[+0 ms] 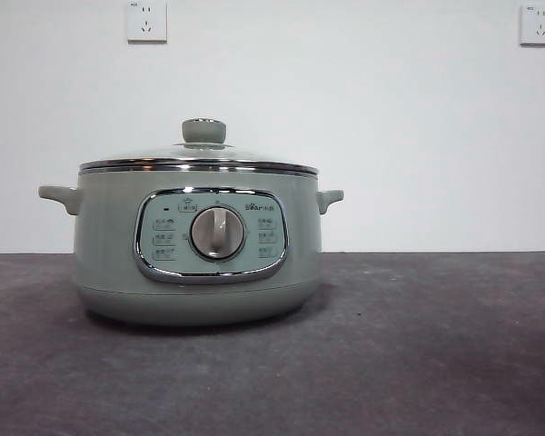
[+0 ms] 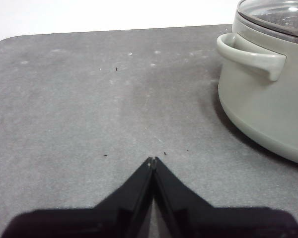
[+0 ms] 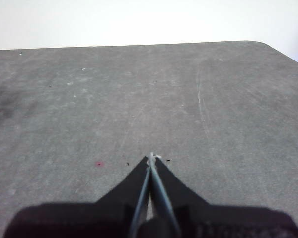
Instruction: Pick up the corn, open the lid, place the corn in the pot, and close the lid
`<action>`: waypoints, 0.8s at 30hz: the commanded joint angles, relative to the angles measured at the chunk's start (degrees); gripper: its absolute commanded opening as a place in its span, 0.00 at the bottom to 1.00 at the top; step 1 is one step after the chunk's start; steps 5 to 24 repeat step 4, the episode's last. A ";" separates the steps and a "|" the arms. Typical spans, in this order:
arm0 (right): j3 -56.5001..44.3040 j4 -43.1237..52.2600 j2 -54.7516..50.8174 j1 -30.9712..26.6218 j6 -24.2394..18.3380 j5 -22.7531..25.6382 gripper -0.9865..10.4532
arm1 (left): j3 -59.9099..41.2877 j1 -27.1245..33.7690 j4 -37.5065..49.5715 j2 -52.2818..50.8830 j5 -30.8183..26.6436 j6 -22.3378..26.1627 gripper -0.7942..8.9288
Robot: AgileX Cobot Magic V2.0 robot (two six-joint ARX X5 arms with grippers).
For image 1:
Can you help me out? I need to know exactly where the pale green electric cooking pot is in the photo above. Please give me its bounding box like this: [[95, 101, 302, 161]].
[[37, 168, 345, 327]]

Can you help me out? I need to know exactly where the white wall socket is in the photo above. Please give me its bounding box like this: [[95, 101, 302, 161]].
[[126, 0, 168, 45], [519, 4, 545, 47]]

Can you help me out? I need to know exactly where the glass lid with green knob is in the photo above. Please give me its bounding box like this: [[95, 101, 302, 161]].
[[78, 118, 320, 176]]

